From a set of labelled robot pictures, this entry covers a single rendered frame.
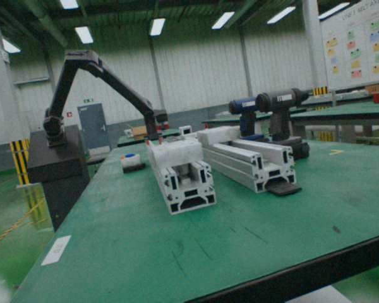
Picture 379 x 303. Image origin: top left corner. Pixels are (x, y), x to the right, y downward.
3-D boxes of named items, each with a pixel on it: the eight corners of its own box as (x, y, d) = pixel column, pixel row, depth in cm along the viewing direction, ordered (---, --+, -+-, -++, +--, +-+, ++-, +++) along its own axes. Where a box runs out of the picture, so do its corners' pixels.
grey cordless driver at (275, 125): (261, 163, 89) (251, 95, 86) (311, 150, 94) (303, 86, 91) (275, 166, 81) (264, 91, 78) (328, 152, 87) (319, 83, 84)
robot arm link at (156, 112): (142, 101, 146) (144, 112, 141) (164, 98, 148) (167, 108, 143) (145, 117, 156) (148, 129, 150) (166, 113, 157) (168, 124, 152)
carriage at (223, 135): (199, 149, 106) (196, 131, 105) (226, 143, 108) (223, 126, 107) (210, 153, 90) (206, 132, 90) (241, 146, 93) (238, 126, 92)
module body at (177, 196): (150, 162, 134) (146, 145, 133) (170, 158, 136) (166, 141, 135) (170, 214, 57) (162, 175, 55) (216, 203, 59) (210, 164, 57)
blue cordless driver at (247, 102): (235, 153, 117) (227, 101, 114) (279, 144, 119) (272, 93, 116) (240, 155, 109) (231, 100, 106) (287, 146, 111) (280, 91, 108)
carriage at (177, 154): (154, 170, 78) (150, 146, 77) (192, 161, 80) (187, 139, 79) (159, 181, 62) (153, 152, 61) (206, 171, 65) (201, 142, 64)
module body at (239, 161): (187, 154, 138) (184, 137, 137) (206, 150, 140) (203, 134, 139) (256, 193, 60) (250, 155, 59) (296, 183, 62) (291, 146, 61)
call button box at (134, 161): (124, 170, 124) (120, 156, 123) (145, 165, 126) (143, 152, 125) (123, 173, 116) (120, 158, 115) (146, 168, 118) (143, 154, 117)
